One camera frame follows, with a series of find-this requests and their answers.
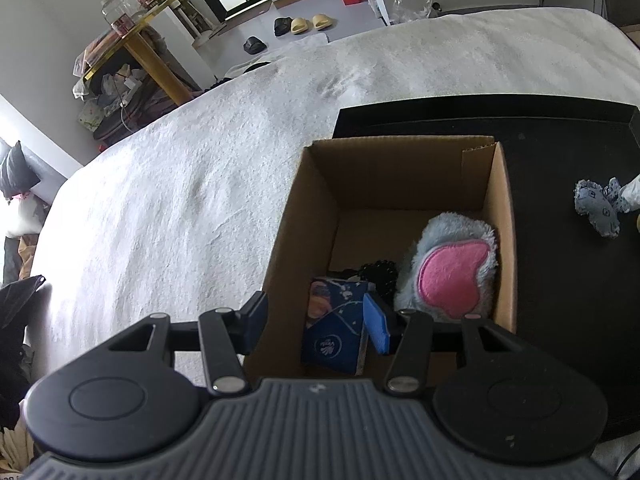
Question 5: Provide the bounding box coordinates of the clear plastic bag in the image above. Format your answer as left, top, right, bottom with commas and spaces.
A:
392, 0, 437, 24

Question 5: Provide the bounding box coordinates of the blue tissue pack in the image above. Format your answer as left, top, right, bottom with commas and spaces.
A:
301, 278, 377, 376

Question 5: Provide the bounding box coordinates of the small grey fabric toy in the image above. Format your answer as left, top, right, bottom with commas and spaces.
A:
573, 177, 626, 240

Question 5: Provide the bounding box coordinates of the black pillow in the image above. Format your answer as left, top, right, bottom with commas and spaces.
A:
0, 140, 44, 199

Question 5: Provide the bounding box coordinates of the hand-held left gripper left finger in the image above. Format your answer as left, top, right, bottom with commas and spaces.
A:
106, 290, 269, 396

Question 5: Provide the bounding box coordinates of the white floor towel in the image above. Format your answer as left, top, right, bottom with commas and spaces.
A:
226, 32, 329, 77

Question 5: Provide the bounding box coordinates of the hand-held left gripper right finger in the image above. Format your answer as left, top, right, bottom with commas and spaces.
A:
363, 292, 517, 396

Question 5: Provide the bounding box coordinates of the white plastic bag piece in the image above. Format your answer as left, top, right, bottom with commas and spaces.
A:
621, 172, 640, 214

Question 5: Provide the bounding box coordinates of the blue-grey plush toy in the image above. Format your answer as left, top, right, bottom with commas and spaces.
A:
393, 212, 501, 322

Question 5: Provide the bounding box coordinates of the black hair tie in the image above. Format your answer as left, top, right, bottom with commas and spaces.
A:
327, 258, 400, 307

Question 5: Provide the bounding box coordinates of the brown cardboard box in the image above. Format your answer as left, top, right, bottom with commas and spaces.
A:
259, 134, 519, 387

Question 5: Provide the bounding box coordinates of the pile of clutter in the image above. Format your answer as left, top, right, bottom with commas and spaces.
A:
72, 50, 183, 142

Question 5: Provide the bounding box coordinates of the clear glass jar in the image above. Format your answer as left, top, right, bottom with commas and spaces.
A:
101, 0, 132, 27

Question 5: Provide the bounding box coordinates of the yellow round table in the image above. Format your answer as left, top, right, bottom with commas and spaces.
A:
81, 0, 197, 107

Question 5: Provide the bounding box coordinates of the black shallow tray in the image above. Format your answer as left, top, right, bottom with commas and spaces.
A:
332, 93, 640, 442

